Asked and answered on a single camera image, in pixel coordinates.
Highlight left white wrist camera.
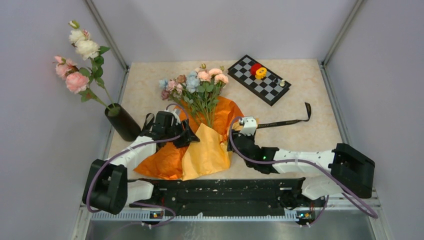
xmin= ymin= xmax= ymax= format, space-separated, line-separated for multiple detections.
xmin=171 ymin=108 xmax=181 ymax=125

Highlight orange wrapping paper sheet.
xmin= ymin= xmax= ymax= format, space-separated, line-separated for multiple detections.
xmin=133 ymin=96 xmax=245 ymax=181

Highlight black cylindrical vase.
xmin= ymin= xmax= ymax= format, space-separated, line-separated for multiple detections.
xmin=104 ymin=103 xmax=141 ymax=142

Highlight pink and white flower stems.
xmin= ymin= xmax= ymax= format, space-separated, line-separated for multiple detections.
xmin=53 ymin=19 xmax=117 ymax=112

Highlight black ribbon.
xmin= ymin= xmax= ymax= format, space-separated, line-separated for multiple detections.
xmin=141 ymin=102 xmax=312 ymax=133

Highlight yellow ring toy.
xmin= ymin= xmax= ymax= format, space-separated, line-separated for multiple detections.
xmin=255 ymin=67 xmax=268 ymax=80

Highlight orange paper flower bouquet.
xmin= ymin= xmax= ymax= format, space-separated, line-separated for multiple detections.
xmin=158 ymin=63 xmax=229 ymax=128

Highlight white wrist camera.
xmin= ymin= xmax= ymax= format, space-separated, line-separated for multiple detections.
xmin=171 ymin=108 xmax=181 ymax=125
xmin=238 ymin=116 xmax=258 ymax=136

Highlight black white chessboard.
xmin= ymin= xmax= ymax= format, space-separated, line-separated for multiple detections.
xmin=228 ymin=54 xmax=291 ymax=106

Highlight red round toy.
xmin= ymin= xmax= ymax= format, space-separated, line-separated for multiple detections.
xmin=249 ymin=63 xmax=262 ymax=76

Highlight yellow wrapping paper sheet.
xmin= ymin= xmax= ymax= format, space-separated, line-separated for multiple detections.
xmin=181 ymin=123 xmax=232 ymax=181

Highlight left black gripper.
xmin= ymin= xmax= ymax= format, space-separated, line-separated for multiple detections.
xmin=165 ymin=119 xmax=200 ymax=148

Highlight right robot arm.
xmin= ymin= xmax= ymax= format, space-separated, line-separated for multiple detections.
xmin=228 ymin=130 xmax=376 ymax=206

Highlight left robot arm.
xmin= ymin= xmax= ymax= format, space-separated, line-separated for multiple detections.
xmin=82 ymin=109 xmax=200 ymax=215

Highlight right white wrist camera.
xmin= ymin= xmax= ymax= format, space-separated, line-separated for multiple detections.
xmin=238 ymin=116 xmax=258 ymax=136

